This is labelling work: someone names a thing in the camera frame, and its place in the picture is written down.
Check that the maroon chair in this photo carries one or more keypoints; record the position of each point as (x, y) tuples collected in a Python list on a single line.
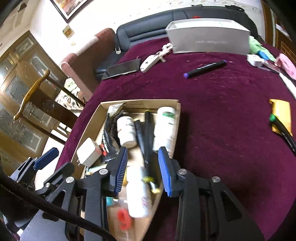
[(80, 64)]

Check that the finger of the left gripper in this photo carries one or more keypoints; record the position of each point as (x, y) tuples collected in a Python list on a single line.
[(56, 179), (26, 172)]

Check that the white bottle red label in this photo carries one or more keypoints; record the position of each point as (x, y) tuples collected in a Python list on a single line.
[(138, 194)]

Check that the green cloth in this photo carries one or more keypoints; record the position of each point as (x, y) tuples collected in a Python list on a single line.
[(256, 48)]

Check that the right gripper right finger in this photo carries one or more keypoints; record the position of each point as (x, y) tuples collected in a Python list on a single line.
[(208, 210)]

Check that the black marker green caps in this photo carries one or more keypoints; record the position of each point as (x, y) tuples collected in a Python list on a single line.
[(284, 132)]

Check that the blue cartoon tissue pack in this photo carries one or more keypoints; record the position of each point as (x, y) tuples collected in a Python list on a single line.
[(109, 200)]

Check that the white power adapter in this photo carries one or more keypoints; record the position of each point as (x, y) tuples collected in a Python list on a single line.
[(88, 153)]

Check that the red number nine candle pack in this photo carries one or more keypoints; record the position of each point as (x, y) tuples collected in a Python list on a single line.
[(120, 222)]

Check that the grey shoe box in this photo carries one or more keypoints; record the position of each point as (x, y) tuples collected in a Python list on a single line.
[(208, 35)]

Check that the black snack bag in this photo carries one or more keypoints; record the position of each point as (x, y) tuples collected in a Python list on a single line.
[(110, 147)]

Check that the wooden cabinet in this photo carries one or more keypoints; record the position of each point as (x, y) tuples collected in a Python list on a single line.
[(24, 62)]

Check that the black sofa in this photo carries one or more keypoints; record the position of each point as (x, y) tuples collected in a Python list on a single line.
[(153, 27)]

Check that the gold foil packet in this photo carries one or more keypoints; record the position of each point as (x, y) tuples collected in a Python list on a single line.
[(281, 109)]

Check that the black marker yellow caps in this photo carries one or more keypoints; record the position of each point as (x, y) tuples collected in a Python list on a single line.
[(148, 151)]

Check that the cardboard tray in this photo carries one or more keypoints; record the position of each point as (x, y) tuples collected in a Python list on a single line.
[(94, 130)]

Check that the small white charger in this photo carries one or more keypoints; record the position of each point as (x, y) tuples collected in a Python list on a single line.
[(255, 60)]

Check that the black smartphone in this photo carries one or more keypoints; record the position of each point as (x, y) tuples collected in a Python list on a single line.
[(122, 69)]

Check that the white small bottle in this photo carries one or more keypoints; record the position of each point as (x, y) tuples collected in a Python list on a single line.
[(126, 132)]

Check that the wooden chair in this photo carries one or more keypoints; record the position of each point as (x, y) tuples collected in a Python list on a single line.
[(48, 105)]

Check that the white bottle green label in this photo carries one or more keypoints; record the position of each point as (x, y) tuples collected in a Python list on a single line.
[(164, 129)]

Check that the black marker purple cap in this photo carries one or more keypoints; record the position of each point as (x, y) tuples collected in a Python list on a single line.
[(205, 69)]

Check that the pink cloth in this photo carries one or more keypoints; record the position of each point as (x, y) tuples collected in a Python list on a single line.
[(283, 62)]

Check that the framed picture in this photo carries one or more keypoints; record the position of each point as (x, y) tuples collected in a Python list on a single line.
[(69, 9)]

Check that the thin black pen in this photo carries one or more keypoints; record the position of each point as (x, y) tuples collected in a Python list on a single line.
[(141, 142)]

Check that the white tube bottle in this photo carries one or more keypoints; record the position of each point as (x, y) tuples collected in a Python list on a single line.
[(290, 86)]

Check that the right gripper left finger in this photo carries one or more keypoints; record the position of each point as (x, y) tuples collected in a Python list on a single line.
[(79, 206)]

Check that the white car key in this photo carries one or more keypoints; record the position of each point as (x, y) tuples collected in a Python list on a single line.
[(151, 60)]

